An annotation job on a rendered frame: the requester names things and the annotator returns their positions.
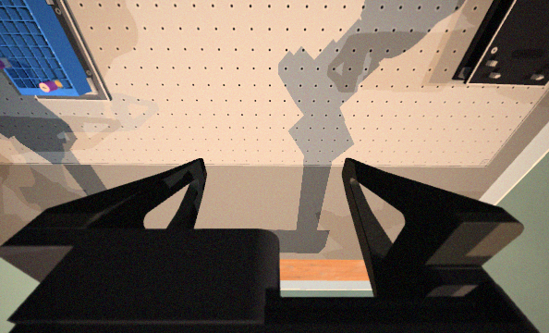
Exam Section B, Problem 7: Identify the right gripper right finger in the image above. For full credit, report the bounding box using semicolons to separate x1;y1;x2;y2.
342;158;524;297

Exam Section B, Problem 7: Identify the blue grid tube rack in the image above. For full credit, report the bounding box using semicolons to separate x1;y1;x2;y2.
0;0;92;96

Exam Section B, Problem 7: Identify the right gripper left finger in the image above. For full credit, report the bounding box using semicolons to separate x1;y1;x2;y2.
25;158;207;228

